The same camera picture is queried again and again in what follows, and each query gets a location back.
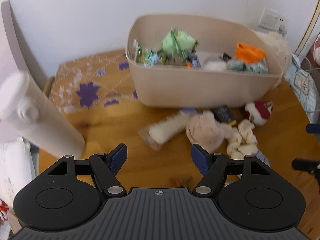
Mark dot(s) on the orange plastic bottle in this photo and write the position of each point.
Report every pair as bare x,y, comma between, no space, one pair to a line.
188,64

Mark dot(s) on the brown purple floral cloth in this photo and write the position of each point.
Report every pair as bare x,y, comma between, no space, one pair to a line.
94,81

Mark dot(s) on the white fluffy plush toy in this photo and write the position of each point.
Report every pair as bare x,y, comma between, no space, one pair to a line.
281,50

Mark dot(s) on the green yellow snack packet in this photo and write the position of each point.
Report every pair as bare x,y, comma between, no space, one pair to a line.
148,57

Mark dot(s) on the white bread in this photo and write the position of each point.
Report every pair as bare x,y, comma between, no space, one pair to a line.
159,133

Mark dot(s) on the red white headphones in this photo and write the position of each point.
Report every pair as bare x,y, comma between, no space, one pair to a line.
316,50

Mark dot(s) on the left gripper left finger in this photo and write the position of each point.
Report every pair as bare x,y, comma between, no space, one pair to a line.
105,167

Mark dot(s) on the blue white porcelain-pattern tissue pack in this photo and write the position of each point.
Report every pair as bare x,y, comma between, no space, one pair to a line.
263,158

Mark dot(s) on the dark snack packet in bin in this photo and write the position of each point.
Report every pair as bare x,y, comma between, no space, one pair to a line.
225,57

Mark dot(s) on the beige plastic storage bin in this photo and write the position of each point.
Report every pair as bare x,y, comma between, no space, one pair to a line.
178,87

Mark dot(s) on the cream scrunchie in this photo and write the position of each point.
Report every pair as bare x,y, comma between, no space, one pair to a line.
243,142

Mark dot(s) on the green snack bag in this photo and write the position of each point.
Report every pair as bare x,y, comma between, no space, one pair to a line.
178,43

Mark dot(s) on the red white plush toy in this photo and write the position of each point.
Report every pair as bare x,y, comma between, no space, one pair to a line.
259,112

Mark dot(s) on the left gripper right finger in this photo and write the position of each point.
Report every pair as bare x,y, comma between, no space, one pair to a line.
213,169

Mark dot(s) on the orange sock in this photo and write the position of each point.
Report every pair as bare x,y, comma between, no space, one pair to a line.
249,54

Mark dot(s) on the black small box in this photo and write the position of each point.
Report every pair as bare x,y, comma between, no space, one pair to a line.
224,115

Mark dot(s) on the light blue quilted cloth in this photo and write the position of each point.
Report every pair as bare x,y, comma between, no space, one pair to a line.
310,102

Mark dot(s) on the white cylinder cup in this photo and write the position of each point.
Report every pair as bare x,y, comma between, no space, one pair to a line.
27,110

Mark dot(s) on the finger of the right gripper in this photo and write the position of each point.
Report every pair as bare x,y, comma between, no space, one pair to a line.
313,128
306,165

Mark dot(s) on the beige hair claw clip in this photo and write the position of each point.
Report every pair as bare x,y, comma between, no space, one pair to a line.
182,182

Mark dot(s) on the white wall switch socket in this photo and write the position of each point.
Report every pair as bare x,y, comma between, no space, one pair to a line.
273,21

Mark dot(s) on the white fluffy item in bin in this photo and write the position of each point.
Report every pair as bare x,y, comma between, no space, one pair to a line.
216,66

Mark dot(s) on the green scrunchie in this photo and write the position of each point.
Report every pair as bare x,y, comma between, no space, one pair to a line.
241,66

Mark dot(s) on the pink knotted plush towel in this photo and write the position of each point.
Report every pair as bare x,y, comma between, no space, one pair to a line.
204,130

